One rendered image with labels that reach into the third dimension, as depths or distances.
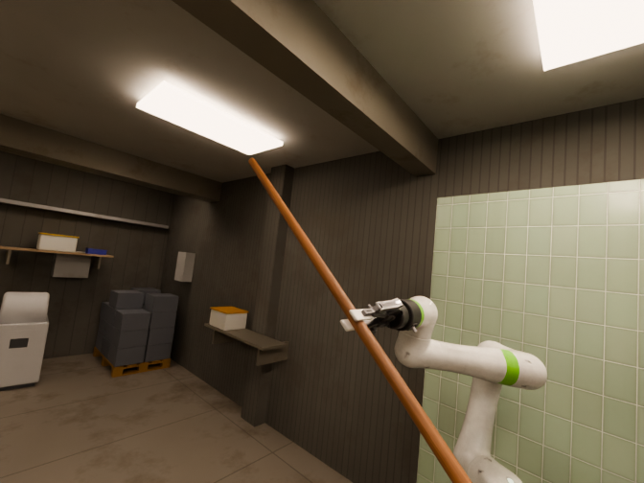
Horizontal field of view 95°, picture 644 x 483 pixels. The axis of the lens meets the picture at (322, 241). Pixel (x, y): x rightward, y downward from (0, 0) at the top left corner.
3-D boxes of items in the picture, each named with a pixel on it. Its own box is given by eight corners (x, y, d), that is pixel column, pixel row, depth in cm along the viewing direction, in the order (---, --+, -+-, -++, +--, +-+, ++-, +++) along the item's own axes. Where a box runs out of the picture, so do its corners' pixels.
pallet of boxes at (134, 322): (170, 367, 530) (179, 296, 540) (112, 378, 465) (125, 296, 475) (144, 348, 614) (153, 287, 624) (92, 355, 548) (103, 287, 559)
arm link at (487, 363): (487, 342, 107) (510, 356, 96) (479, 372, 108) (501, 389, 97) (394, 324, 103) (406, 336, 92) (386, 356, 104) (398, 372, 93)
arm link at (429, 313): (416, 291, 106) (447, 301, 98) (408, 325, 106) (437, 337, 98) (396, 291, 96) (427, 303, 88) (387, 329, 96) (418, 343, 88)
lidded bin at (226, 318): (246, 329, 403) (248, 310, 405) (223, 331, 377) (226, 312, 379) (229, 322, 431) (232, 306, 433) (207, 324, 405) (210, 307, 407)
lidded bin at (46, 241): (72, 251, 520) (75, 236, 522) (77, 253, 493) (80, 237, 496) (34, 248, 483) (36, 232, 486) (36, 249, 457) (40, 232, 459)
